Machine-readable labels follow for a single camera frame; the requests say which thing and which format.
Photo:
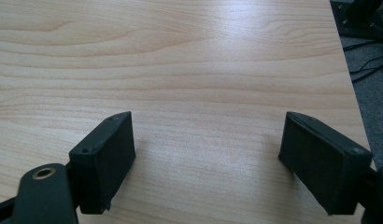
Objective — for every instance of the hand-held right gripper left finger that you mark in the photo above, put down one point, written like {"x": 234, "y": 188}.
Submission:
{"x": 102, "y": 165}

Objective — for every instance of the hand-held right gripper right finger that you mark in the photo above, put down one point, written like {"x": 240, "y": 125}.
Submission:
{"x": 323, "y": 165}

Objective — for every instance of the black stand base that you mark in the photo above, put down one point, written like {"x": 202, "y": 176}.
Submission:
{"x": 359, "y": 18}

